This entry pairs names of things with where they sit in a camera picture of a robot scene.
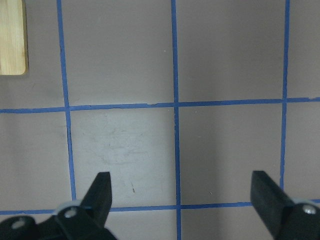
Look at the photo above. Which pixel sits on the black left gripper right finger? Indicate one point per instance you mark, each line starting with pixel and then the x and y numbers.
pixel 285 218

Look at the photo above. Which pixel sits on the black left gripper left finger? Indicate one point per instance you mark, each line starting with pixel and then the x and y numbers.
pixel 84 220

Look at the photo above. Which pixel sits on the wooden mug tree stand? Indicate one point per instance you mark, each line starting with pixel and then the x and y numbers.
pixel 13 38

